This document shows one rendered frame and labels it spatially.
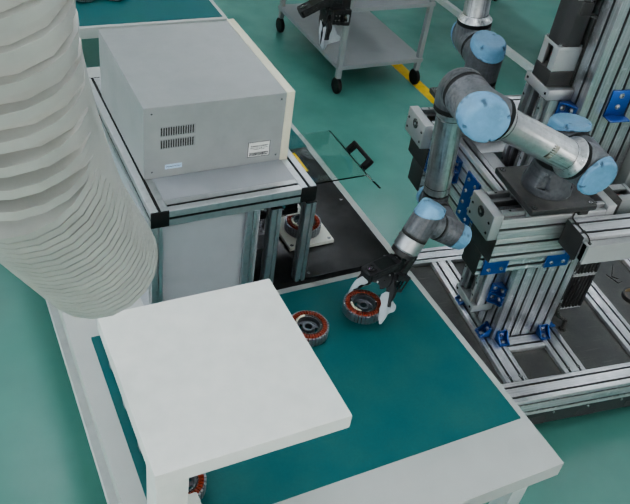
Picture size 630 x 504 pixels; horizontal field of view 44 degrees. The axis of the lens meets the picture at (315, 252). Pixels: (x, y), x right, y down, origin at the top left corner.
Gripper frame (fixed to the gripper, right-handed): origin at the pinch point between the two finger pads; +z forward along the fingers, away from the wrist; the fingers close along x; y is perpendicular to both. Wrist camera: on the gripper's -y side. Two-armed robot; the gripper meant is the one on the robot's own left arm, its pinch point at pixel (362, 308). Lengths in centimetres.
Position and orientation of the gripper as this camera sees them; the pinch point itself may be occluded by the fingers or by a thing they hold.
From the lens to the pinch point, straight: 217.6
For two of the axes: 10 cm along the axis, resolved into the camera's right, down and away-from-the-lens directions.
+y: 6.1, 1.0, 7.9
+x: -6.1, -5.6, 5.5
